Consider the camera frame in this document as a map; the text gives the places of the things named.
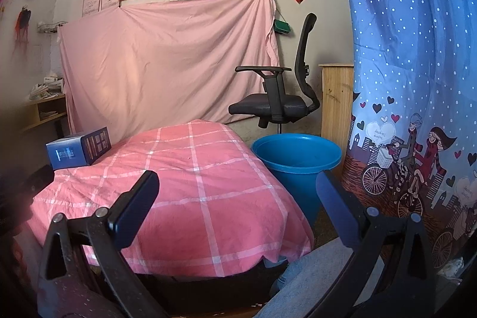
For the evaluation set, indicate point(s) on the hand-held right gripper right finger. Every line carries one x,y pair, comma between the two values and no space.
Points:
335,206

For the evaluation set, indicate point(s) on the red tassel ornament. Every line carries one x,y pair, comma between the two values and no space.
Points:
23,22

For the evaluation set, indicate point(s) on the person's jeans leg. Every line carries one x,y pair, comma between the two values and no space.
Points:
309,273

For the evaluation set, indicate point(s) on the wooden cabinet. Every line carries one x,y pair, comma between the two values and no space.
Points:
335,109

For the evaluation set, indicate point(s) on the pink checked tablecloth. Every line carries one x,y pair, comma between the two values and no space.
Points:
193,198

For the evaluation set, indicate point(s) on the blue plastic bucket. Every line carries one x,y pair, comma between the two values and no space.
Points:
298,157

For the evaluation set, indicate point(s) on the pink hanging sheet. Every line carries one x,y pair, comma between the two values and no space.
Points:
160,68

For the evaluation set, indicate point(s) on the black office chair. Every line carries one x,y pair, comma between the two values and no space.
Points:
268,105

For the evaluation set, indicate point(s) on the thin paper stack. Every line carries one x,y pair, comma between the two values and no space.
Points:
48,114

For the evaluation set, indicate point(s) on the blue dotted cartoon curtain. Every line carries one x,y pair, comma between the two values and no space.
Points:
402,42

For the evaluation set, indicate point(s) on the green hanging purse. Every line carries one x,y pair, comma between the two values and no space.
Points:
282,27

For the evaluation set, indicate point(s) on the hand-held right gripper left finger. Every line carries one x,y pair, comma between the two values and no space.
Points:
138,202

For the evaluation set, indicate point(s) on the wooden shelf desk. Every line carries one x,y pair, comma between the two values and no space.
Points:
31,117

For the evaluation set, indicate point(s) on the stack of newspapers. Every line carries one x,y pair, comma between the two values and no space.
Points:
48,87

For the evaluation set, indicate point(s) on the white crumpled paper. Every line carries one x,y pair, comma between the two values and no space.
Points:
450,267

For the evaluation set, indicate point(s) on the blue cardboard box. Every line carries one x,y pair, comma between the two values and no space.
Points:
67,154

